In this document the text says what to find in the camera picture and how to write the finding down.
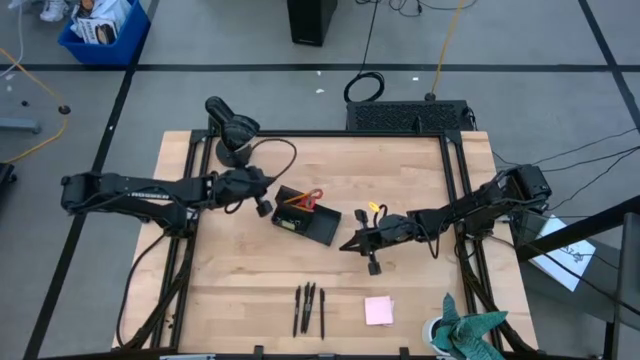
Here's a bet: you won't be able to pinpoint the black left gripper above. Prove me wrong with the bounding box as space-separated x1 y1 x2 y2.
217 167 276 218

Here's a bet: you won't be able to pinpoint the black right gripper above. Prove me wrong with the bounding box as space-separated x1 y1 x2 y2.
339 209 419 277

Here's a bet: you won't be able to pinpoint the black mesh desk organizer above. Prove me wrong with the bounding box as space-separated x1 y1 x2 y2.
270 184 344 247

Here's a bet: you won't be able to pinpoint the red-handled scissors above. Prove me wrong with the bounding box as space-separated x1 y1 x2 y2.
299 188 325 211

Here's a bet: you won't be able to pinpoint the pink sticky note pad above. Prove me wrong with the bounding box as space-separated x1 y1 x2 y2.
363 295 395 327

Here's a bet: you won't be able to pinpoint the black desk lamp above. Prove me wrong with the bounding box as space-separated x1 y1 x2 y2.
204 95 261 169

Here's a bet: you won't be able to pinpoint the black mesh-top box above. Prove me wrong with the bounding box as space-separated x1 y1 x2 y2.
345 99 475 133

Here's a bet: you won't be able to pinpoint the green plant in white pot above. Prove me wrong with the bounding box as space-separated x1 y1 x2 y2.
422 292 510 360

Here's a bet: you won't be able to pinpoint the black computer tower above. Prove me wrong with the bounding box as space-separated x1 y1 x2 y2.
286 0 339 48

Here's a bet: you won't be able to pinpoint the blue plastic bin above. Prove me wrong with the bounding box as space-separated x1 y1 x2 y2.
57 0 152 66

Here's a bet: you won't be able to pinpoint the white paper sheet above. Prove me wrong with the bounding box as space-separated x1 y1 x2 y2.
528 214 597 293

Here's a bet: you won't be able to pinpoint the black metal stand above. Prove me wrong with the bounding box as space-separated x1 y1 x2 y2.
514 194 640 360

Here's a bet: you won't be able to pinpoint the papers in blue bin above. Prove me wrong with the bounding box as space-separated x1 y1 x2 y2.
69 0 132 46

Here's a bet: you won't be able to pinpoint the grey floor bar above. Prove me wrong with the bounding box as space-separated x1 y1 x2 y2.
0 117 44 135

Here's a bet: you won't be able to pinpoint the black floor object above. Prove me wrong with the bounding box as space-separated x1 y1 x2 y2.
0 162 19 196

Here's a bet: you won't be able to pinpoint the person's shoe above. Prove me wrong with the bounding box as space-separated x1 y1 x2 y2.
38 0 69 23

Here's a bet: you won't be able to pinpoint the black coiled floor cable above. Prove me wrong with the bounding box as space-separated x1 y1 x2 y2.
343 0 386 105

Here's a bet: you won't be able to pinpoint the yellow floor cable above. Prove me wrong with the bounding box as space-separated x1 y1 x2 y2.
429 0 467 101
0 47 71 165

